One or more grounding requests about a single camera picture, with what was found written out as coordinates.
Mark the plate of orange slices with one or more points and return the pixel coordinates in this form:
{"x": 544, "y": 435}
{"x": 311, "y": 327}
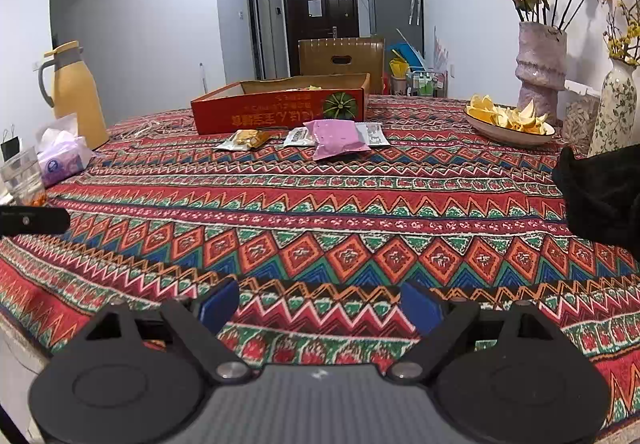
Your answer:
{"x": 505, "y": 121}

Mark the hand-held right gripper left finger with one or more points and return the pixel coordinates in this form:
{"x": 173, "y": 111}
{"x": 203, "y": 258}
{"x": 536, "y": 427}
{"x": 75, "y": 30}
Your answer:
{"x": 219, "y": 305}

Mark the small black paper bag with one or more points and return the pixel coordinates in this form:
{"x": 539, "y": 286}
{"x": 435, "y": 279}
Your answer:
{"x": 10, "y": 146}

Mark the dark entrance door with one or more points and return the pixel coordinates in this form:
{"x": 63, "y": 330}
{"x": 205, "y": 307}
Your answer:
{"x": 320, "y": 28}

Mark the yellow thermos jug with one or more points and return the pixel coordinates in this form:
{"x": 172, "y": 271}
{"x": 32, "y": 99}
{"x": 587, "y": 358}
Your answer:
{"x": 80, "y": 93}

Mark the patterned red tablecloth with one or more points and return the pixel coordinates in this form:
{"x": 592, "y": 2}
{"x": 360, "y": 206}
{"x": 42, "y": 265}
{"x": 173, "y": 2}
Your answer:
{"x": 320, "y": 204}

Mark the yellow dustpan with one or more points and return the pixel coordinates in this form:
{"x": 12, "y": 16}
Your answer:
{"x": 398, "y": 68}

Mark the yellow flower branches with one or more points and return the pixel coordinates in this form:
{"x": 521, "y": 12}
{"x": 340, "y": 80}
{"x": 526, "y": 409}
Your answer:
{"x": 622, "y": 23}

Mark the black cloth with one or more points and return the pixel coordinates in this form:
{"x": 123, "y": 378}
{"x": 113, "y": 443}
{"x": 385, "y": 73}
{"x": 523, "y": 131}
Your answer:
{"x": 600, "y": 194}

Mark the pink ribbed vase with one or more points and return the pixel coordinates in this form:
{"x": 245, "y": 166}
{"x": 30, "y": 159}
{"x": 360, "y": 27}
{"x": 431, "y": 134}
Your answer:
{"x": 540, "y": 68}

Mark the blue dustpan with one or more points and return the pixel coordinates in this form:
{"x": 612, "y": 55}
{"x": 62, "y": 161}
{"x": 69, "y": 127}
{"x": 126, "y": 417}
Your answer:
{"x": 407, "y": 48}

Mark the floral white vase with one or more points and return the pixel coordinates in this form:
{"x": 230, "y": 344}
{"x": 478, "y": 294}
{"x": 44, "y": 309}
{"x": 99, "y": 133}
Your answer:
{"x": 615, "y": 113}

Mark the grey refrigerator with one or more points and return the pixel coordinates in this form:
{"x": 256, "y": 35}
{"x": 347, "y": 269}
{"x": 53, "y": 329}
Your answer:
{"x": 395, "y": 8}

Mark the clear glass cup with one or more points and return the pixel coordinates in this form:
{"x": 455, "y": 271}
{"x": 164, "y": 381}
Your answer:
{"x": 22, "y": 179}

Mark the white snack packet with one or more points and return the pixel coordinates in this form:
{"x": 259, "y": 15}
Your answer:
{"x": 297, "y": 137}
{"x": 375, "y": 133}

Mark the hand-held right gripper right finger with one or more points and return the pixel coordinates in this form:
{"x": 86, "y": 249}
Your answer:
{"x": 421, "y": 308}

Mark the pink snack packet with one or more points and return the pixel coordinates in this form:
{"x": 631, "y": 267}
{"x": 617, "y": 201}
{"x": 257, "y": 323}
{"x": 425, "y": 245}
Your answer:
{"x": 337, "y": 139}

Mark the rack with bottles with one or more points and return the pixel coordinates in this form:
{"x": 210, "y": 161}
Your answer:
{"x": 427, "y": 83}

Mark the brown cardboard box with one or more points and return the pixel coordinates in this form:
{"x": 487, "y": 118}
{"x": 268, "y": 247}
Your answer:
{"x": 320, "y": 56}

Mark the orange snack packet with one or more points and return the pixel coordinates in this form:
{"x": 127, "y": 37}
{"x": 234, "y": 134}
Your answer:
{"x": 245, "y": 139}

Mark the red cardboard box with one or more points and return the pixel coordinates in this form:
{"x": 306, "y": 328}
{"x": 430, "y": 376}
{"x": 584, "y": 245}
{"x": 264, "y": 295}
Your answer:
{"x": 260, "y": 111}

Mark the pink tissue pack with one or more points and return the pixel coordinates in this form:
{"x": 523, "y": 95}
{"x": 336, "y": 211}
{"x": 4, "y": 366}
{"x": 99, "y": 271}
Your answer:
{"x": 62, "y": 158}

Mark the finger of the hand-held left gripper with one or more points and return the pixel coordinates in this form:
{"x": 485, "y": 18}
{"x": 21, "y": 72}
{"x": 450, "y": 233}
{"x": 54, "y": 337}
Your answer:
{"x": 35, "y": 220}

